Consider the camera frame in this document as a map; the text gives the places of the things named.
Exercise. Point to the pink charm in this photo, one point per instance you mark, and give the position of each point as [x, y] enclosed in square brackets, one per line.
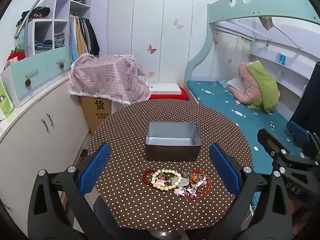
[179, 192]
[160, 181]

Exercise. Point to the grey hanging cloth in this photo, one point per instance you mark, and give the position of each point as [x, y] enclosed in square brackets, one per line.
[266, 22]

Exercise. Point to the pale jade pendant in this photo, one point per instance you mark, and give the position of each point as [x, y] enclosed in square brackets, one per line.
[181, 181]

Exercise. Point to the teal drawer unit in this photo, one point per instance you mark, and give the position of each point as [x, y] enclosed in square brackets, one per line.
[37, 68]

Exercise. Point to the small blue box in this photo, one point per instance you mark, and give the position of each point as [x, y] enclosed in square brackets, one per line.
[282, 58]

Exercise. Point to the red stool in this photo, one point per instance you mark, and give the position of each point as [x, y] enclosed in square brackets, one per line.
[170, 97]

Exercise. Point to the red basket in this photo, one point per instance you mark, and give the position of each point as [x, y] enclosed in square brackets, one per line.
[16, 54]

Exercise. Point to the brown polka dot round table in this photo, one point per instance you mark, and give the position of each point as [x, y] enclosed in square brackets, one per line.
[125, 130]

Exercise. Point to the teal mattress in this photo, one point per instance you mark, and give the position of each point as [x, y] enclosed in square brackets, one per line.
[220, 105]

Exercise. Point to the teal bunk bed frame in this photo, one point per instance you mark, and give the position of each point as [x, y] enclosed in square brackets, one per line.
[250, 5]

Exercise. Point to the pink and green quilt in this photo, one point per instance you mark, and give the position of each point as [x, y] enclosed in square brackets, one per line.
[262, 90]

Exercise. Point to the green bag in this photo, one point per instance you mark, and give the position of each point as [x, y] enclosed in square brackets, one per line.
[5, 100]

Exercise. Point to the folded jeans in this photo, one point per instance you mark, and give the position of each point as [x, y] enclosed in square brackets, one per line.
[43, 46]
[59, 40]

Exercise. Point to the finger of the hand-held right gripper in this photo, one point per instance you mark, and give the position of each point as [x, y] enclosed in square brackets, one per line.
[297, 131]
[268, 142]

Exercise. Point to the white wardrobe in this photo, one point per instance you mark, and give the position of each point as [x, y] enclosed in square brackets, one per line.
[150, 17]

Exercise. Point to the pale butterfly sticker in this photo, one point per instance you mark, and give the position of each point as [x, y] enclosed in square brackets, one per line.
[178, 24]

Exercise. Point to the white shelving unit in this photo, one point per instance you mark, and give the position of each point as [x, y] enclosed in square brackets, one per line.
[60, 7]

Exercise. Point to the black hanging garment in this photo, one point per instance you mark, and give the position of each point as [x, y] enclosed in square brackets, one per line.
[93, 40]

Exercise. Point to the light blue hanging garment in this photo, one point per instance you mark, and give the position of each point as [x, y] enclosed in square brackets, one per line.
[73, 42]

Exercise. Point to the curved metal rail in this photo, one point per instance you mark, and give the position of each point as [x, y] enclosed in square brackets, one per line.
[27, 17]

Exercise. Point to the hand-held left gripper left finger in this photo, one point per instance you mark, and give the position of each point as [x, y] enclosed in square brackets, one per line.
[96, 167]

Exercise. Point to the dark clothes pile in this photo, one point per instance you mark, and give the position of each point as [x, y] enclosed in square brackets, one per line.
[35, 13]

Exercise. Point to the cream floor cabinet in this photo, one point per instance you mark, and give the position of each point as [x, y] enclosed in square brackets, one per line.
[27, 135]

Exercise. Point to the dark cloth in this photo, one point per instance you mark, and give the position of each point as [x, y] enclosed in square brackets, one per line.
[308, 100]

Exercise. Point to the pink butterfly sticker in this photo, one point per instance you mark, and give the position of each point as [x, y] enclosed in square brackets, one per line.
[151, 49]

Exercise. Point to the grey metal tin box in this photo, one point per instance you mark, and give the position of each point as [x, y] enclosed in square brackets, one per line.
[172, 152]

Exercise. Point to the silver charm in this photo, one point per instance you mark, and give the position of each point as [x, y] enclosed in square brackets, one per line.
[187, 174]

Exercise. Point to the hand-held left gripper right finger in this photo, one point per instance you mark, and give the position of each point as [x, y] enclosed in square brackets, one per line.
[225, 167]

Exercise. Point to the tan hanging garment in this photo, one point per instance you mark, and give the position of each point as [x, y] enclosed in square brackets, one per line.
[80, 40]

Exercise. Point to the cardboard box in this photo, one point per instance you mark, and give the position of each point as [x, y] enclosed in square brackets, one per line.
[96, 115]

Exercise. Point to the pink checked cloth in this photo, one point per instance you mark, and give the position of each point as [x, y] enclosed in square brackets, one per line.
[107, 77]

